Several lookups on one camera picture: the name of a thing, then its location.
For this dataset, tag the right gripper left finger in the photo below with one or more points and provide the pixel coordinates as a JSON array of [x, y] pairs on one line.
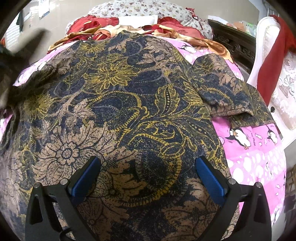
[[52, 210]]

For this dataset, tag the red cloth on chair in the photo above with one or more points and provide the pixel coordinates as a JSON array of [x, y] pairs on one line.
[[270, 70]]

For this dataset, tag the white folded paper on quilt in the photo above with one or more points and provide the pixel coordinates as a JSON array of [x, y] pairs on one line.
[[138, 21]]

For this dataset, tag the floral patterned pillow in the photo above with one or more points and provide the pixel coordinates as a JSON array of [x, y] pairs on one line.
[[162, 9]]

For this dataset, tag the white padded chair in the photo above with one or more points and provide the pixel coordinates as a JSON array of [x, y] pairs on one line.
[[283, 97]]

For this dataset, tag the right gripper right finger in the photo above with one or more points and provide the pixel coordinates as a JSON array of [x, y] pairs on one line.
[[254, 221]]

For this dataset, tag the dark floral batik garment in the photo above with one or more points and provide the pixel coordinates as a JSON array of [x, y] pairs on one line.
[[120, 129]]

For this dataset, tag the dark carved wooden headboard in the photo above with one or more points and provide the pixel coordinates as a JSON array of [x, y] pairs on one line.
[[240, 45]]

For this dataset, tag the red and gold quilt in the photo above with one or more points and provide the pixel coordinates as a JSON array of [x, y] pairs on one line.
[[92, 27]]

